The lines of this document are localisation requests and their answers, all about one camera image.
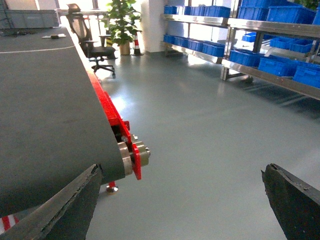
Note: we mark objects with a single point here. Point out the green potted plant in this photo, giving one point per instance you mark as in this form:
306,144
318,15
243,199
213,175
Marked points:
121,22

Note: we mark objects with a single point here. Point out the red conveyor frame with roller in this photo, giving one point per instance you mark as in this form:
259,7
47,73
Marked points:
135,154

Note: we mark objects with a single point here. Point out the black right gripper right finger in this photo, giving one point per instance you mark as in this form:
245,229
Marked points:
295,203

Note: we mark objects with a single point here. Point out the white paper with black item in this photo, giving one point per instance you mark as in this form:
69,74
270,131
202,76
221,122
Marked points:
54,36

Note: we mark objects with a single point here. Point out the black office chair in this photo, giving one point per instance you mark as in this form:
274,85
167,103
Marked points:
93,53

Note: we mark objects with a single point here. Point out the red white traffic cone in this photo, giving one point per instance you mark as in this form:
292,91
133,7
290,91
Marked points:
136,48

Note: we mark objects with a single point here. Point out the grey crate far end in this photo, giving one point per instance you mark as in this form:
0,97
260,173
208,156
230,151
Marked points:
28,19

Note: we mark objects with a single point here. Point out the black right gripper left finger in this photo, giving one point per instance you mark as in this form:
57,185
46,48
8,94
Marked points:
65,216

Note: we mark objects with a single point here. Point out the steel shelf rack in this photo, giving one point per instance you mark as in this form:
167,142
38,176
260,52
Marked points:
274,41

